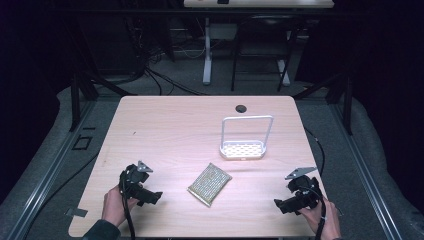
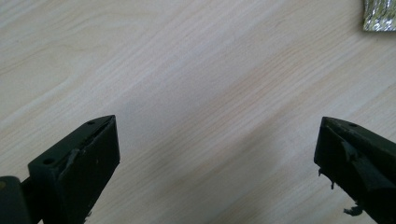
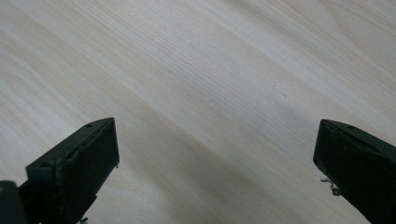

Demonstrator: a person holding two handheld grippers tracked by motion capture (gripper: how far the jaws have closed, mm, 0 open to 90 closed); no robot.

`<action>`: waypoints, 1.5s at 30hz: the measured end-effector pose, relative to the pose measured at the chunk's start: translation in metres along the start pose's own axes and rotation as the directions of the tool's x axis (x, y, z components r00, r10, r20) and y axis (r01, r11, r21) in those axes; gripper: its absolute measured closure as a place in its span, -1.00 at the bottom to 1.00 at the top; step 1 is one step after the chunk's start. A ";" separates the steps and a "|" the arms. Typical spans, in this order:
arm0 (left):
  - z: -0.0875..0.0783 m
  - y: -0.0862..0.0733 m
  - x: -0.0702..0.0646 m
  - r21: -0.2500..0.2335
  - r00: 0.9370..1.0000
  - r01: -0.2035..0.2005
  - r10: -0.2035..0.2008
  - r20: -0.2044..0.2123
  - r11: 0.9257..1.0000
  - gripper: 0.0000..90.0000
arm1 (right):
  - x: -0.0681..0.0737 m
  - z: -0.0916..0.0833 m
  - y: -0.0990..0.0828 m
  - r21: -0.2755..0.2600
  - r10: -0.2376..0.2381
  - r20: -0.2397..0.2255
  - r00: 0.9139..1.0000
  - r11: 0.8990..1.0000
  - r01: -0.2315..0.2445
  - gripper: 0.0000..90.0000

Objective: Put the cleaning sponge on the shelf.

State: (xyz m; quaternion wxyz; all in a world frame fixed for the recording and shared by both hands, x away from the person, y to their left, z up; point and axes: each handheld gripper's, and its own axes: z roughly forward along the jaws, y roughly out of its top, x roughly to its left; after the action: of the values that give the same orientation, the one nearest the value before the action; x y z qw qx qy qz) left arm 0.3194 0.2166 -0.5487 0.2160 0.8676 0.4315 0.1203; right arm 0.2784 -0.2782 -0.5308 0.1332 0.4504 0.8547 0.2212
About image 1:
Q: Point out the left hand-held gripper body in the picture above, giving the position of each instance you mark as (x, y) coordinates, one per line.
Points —
(131, 178)

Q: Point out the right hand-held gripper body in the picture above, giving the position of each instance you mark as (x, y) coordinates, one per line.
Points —
(305, 191)

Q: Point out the yellow-green scouring sponge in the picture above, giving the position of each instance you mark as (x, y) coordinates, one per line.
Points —
(209, 184)

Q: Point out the person's left hand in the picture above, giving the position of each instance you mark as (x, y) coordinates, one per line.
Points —
(113, 206)

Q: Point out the person's right hand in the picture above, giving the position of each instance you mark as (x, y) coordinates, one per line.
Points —
(325, 220)

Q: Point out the grey tape strip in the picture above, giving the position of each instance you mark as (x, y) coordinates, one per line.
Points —
(76, 212)

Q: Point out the white desk with white legs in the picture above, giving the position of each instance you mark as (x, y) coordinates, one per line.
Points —
(207, 50)

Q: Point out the black chair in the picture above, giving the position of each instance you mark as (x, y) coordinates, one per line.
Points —
(263, 36)

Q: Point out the dark object on white desk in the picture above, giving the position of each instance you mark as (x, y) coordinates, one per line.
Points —
(222, 1)

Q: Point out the aluminium floor rail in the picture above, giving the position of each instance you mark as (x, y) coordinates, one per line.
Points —
(363, 173)
(50, 173)

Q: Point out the black metal stand frame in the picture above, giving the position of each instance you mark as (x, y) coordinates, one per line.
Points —
(347, 103)
(76, 100)

